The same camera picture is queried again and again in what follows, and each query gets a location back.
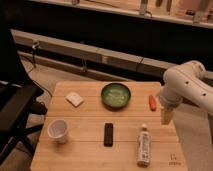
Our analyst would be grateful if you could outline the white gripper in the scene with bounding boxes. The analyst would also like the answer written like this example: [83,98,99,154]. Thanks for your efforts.
[159,96,177,125]

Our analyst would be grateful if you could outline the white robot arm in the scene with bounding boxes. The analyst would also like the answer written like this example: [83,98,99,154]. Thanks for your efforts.
[158,61,213,125]

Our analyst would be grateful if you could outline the green ceramic bowl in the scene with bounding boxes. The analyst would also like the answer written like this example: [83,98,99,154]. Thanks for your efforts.
[101,83,131,109]

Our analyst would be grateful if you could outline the white plastic bottle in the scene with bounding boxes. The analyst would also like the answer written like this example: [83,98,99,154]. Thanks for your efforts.
[137,124,150,167]

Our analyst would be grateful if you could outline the black rectangular bar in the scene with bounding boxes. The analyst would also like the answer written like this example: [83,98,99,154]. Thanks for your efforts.
[104,123,113,147]

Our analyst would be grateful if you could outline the wooden table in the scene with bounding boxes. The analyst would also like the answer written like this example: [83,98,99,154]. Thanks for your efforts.
[31,81,187,171]

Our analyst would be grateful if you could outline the black chair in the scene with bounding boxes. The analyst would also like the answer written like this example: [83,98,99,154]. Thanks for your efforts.
[0,19,47,165]

